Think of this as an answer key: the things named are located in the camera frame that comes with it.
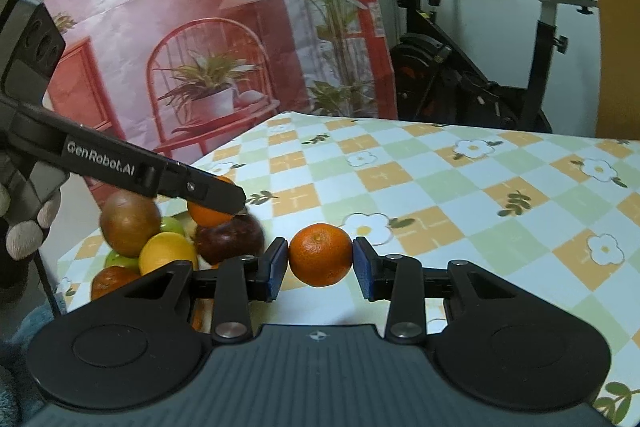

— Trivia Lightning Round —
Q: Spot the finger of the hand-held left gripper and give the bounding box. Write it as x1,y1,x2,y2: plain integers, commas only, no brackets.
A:
152,157,248,216

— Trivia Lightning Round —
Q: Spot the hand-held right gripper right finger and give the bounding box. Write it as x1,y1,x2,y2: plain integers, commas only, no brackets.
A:
352,237,527,342

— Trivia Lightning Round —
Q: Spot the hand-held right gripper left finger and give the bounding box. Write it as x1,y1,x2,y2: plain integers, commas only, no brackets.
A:
122,237,291,343

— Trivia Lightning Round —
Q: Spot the orange tangerine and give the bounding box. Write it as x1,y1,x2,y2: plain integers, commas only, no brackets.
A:
186,175,241,229
289,223,354,288

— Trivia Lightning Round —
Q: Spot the dark purple mangosteen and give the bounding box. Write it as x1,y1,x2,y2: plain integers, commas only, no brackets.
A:
194,214,265,267

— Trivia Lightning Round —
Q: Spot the yellow lemon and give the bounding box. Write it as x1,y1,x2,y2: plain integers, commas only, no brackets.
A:
138,232,199,275

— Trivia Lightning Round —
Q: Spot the red-brown apple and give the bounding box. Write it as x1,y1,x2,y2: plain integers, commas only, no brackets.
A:
91,266,141,301
99,190,162,258

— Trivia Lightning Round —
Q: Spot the person's left hand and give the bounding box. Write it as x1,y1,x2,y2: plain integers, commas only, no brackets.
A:
0,182,62,264

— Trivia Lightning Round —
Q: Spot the green round fruit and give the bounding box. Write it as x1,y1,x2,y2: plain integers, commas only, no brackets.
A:
104,252,141,272
159,216,187,238

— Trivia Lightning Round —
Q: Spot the checkered floral tablecloth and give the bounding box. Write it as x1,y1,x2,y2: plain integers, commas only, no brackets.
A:
55,112,640,427

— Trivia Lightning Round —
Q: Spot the black exercise bike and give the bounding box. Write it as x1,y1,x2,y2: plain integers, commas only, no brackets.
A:
367,0,601,135

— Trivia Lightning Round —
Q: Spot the grey-blue fuzzy cloth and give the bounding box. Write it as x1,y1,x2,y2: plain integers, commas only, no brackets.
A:
0,292,66,427

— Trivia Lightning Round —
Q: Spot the brown wooden board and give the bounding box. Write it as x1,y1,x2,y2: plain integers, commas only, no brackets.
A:
580,0,640,140

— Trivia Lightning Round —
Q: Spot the red printed wall cloth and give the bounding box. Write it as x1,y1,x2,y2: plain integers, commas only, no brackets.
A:
22,0,396,208

